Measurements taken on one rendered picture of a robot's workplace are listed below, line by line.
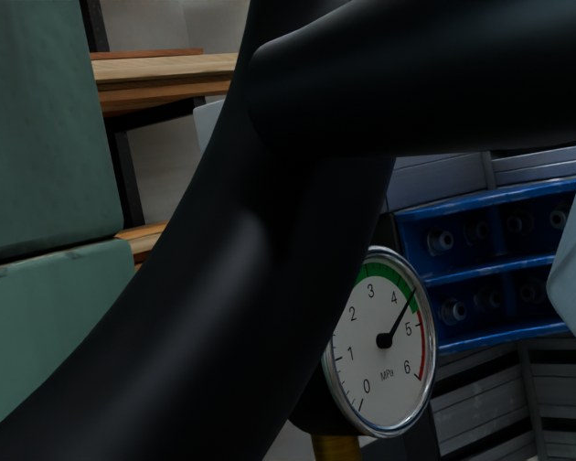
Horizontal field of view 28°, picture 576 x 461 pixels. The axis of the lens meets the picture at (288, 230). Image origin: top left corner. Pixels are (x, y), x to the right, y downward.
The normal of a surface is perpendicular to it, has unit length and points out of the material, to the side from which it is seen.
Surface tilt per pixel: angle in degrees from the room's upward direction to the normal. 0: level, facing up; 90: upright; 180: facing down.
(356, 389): 90
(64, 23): 90
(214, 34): 90
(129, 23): 90
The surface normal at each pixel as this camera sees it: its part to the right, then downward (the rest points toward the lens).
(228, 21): -0.57, 0.15
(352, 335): 0.76, -0.11
